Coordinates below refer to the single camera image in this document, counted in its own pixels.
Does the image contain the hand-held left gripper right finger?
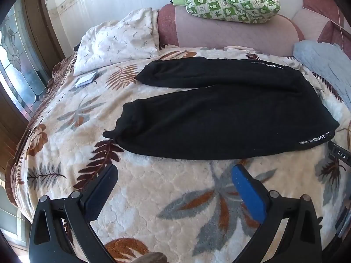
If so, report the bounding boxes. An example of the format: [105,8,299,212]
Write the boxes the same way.
[231,164,322,263]

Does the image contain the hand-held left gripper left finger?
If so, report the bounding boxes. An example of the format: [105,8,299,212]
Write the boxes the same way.
[29,164,119,263]

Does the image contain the black pants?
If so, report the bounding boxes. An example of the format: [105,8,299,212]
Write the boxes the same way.
[103,56,339,161]

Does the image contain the leaf-print fleece blanket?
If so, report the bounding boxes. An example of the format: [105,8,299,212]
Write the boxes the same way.
[5,46,351,263]

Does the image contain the light blue quilted blanket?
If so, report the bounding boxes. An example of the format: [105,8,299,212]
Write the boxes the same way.
[293,41,351,110]

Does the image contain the small notebook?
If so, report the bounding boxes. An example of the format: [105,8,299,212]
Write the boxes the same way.
[75,72,98,88]

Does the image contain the white patterned pillow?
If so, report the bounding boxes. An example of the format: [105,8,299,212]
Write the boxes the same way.
[73,8,160,76]

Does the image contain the stained glass window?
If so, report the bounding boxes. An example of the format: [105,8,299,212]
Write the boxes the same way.
[0,3,48,117]

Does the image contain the pink padded headboard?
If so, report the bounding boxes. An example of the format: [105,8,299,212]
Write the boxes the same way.
[157,0,351,58]

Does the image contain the green and white checked quilt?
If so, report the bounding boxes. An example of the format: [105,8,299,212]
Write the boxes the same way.
[158,0,281,24]

